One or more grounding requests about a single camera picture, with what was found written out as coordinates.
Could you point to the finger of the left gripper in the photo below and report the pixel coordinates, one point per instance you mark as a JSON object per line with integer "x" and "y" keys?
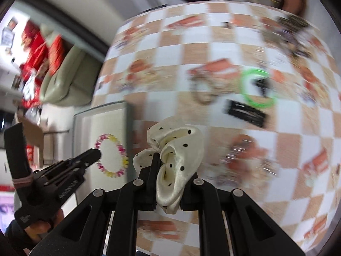
{"x": 85, "y": 159}

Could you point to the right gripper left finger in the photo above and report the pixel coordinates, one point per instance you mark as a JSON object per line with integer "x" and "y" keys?
{"x": 104, "y": 223}

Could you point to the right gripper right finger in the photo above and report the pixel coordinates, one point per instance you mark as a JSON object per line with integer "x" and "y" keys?
{"x": 231, "y": 223}

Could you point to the cream polka dot scrunchie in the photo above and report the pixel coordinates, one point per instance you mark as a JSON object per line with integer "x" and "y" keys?
{"x": 181, "y": 150}

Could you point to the black scalloped snap clip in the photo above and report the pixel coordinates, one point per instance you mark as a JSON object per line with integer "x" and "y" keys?
{"x": 246, "y": 113}

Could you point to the green plastic bangle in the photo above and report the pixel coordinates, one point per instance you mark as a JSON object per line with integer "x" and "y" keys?
{"x": 251, "y": 93}

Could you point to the small black claw clip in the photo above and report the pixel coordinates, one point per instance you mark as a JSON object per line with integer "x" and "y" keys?
{"x": 263, "y": 84}

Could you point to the white jewelry tray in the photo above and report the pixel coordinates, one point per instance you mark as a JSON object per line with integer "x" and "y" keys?
{"x": 107, "y": 128}

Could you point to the person's left hand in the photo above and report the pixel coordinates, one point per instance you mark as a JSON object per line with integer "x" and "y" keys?
{"x": 39, "y": 228}

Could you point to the green leather sofa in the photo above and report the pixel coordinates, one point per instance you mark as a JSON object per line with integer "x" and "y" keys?
{"x": 74, "y": 82}

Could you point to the red embroidered cushion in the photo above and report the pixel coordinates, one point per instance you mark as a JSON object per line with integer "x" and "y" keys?
{"x": 43, "y": 59}

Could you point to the checkered patterned tablecloth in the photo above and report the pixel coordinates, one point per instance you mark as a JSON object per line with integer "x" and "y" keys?
{"x": 186, "y": 61}

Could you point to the leopard print bow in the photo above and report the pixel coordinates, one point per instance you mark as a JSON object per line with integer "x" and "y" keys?
{"x": 291, "y": 34}

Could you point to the brown slippers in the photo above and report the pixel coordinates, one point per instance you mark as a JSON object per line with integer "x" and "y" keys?
{"x": 296, "y": 7}

